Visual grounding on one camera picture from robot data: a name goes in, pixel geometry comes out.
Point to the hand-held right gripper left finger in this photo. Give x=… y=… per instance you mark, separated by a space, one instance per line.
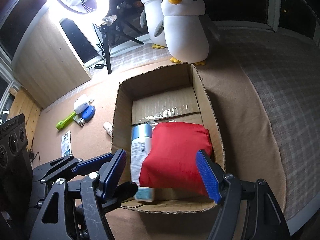
x=115 y=172

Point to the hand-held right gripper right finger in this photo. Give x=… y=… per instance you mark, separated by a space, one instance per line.
x=207 y=177

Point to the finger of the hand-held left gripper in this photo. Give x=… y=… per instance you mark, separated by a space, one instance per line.
x=92 y=162
x=126 y=191

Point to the white card package blue label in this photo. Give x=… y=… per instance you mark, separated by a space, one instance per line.
x=66 y=142

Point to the red fabric pouch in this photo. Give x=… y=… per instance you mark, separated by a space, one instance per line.
x=172 y=155

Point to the blue round disc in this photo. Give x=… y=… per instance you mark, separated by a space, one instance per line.
x=89 y=114

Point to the patterned white tissue pack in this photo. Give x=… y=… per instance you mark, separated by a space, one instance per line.
x=81 y=105

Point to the cardboard box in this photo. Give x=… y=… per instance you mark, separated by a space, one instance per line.
x=195 y=100

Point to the white spray can blue cap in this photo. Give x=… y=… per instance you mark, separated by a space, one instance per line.
x=138 y=152

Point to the wooden slat board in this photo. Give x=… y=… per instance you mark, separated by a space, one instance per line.
x=25 y=110

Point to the small white tube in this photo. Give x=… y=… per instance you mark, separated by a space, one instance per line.
x=108 y=128

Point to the lime green plastic tool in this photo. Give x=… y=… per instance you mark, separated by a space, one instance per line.
x=63 y=123

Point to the brown blanket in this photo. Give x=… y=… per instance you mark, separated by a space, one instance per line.
x=237 y=130

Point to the light wooden cabinet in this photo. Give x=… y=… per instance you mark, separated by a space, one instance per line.
x=50 y=62

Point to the black tripod stand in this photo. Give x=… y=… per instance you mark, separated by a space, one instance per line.
x=108 y=55

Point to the grey plaid bedding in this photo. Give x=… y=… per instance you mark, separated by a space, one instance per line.
x=275 y=80

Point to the black flat panel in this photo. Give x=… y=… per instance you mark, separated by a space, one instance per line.
x=77 y=40

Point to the crumpled clear plastic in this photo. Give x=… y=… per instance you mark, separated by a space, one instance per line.
x=108 y=21

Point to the large white penguin plush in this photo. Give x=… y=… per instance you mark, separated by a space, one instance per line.
x=147 y=5
x=185 y=35

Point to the white window frame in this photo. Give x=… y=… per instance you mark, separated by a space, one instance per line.
x=273 y=5

